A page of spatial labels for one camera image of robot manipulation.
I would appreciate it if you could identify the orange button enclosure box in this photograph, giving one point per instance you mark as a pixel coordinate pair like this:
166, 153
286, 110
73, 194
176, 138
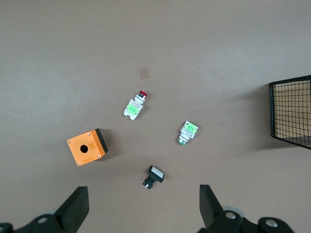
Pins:
83, 155

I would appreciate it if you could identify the clear tape patch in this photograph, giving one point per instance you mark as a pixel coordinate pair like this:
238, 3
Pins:
144, 73

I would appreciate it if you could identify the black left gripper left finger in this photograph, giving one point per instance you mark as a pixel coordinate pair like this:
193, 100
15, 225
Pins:
73, 211

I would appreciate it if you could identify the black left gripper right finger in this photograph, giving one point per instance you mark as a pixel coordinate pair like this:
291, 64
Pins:
211, 211

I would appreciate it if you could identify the red push button switch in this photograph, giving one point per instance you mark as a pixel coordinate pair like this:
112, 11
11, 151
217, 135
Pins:
132, 109

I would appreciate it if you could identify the green push button switch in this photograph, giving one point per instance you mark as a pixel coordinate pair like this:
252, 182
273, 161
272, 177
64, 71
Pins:
188, 131

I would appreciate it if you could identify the white square push button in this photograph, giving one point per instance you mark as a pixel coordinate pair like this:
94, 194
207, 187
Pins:
155, 173

